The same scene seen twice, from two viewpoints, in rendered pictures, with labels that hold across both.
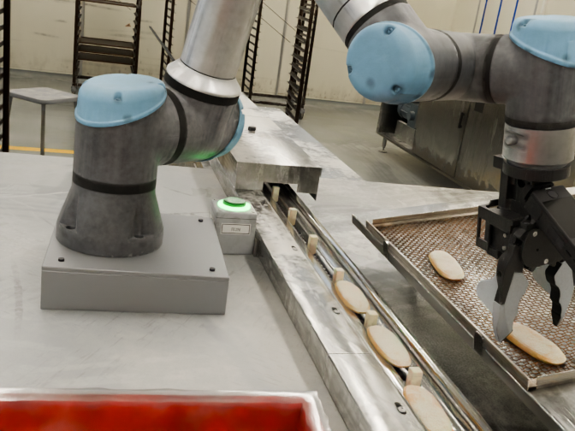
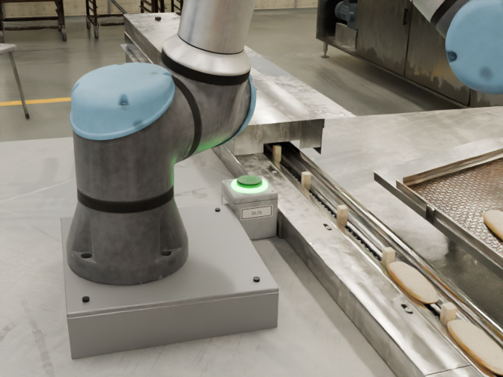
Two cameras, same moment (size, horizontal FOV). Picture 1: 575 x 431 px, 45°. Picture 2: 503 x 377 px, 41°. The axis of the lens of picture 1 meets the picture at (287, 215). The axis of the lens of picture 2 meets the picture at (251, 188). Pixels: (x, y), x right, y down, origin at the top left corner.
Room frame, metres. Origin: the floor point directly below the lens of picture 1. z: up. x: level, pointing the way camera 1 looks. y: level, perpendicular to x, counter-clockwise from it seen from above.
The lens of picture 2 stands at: (0.18, 0.13, 1.30)
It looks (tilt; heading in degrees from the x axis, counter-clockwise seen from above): 24 degrees down; 357
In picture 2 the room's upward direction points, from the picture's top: 1 degrees clockwise
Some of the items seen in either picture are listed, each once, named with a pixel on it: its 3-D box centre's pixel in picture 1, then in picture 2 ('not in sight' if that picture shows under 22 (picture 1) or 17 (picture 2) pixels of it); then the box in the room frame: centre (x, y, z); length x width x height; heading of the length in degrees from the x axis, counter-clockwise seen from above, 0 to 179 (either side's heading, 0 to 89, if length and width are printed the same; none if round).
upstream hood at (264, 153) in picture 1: (228, 116); (194, 62); (1.96, 0.21, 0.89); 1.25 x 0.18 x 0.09; 17
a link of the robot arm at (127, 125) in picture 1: (123, 125); (127, 127); (0.94, 0.24, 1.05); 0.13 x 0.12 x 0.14; 145
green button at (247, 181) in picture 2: (234, 204); (249, 184); (1.12, 0.09, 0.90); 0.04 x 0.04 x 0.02
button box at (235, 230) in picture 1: (232, 235); (250, 218); (1.12, 0.09, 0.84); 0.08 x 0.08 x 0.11; 17
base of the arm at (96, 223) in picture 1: (112, 204); (126, 218); (0.94, 0.25, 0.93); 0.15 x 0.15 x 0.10
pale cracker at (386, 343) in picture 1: (388, 343); (479, 343); (0.78, -0.15, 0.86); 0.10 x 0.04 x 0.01; 17
